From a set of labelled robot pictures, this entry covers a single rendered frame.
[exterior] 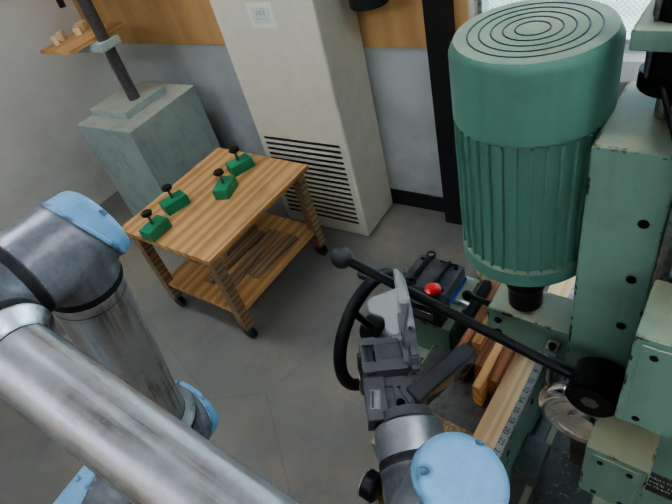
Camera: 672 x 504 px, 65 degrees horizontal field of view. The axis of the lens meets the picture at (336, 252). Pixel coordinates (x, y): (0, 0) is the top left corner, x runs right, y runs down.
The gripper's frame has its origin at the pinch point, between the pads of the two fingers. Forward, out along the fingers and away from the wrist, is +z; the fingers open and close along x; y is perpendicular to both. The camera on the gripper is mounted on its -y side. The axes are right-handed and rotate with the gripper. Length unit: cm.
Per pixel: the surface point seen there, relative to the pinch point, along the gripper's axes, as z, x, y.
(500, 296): 0.5, 3.8, -17.6
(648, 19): -2.1, -43.7, -19.0
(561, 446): -17.4, 26.1, -28.3
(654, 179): -10.6, -32.1, -20.9
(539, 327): -6.5, 2.5, -21.2
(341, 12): 158, 34, -9
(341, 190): 136, 111, -6
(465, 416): -12.5, 20.0, -11.2
